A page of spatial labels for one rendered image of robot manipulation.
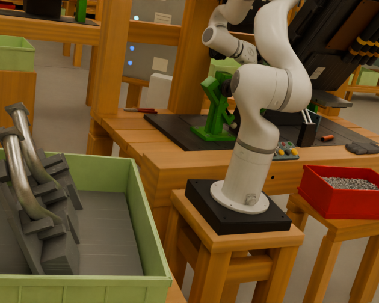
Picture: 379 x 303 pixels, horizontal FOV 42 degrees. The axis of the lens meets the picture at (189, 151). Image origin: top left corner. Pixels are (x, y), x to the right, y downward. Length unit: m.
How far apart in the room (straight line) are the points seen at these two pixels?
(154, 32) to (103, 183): 0.93
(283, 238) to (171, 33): 1.17
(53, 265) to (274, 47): 0.85
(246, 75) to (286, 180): 0.76
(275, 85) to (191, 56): 0.96
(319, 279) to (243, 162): 0.63
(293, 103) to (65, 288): 0.79
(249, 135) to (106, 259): 0.53
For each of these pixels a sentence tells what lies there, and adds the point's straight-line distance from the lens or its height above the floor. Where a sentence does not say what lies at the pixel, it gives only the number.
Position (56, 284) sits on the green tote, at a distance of 0.99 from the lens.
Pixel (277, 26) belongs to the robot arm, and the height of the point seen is 1.42.
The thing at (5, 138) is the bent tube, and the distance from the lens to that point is 1.02.
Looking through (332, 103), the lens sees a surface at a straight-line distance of 2.12.
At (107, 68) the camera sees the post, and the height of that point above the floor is 1.08.
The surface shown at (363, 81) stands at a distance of 8.45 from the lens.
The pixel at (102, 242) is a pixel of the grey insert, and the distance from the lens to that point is 1.31.
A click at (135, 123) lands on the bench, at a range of 2.12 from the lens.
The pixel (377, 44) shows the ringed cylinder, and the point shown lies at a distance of 2.22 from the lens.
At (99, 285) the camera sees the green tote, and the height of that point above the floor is 0.95.
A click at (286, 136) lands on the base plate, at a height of 0.90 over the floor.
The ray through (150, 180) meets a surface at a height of 0.83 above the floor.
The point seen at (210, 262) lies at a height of 0.78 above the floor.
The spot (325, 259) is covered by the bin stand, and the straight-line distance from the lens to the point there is 1.87.
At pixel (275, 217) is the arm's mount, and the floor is 0.89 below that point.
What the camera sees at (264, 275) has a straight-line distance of 1.60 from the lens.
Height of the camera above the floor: 1.54
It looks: 20 degrees down
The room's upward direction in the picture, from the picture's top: 11 degrees clockwise
